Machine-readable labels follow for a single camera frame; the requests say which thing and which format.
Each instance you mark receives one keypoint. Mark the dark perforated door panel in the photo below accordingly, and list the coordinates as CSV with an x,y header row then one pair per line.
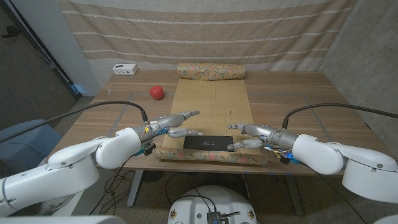
x,y
28,77

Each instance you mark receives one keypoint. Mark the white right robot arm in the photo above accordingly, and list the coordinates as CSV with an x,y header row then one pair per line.
x,y
357,168

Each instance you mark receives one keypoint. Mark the red ball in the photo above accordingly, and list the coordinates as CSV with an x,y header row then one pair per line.
x,y
156,92

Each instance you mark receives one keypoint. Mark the beige striped backdrop cloth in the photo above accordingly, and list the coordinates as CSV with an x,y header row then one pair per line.
x,y
202,34

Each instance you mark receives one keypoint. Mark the floral wrapping paper sheet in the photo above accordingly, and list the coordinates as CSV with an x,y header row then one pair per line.
x,y
214,102

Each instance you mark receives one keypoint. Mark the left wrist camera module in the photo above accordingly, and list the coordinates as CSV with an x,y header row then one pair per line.
x,y
146,150

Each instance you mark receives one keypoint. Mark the black ZED box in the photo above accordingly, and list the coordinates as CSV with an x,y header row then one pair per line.
x,y
208,142

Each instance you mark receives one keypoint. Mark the grey sneaker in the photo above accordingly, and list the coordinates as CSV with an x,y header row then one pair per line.
x,y
56,203

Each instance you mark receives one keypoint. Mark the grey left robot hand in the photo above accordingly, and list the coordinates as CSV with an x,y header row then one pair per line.
x,y
161,123

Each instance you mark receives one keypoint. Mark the blue chair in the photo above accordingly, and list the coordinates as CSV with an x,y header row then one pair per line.
x,y
28,143

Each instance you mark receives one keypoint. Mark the black round floor object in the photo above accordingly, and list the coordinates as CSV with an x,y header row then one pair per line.
x,y
152,176

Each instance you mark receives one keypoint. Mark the white power strip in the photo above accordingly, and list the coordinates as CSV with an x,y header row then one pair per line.
x,y
125,69

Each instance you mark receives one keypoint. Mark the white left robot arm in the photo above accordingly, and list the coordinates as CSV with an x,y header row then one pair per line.
x,y
62,174

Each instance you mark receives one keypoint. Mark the white table leg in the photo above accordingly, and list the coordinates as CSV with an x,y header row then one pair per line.
x,y
294,196
135,186

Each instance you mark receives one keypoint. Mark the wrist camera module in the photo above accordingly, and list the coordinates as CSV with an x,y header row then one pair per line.
x,y
146,150
286,157

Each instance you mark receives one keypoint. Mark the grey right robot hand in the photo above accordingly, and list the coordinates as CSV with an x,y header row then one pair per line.
x,y
273,135

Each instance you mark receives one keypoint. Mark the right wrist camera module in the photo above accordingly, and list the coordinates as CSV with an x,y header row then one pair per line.
x,y
286,157

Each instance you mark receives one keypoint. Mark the white robot torso base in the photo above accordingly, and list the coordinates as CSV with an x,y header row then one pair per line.
x,y
211,202

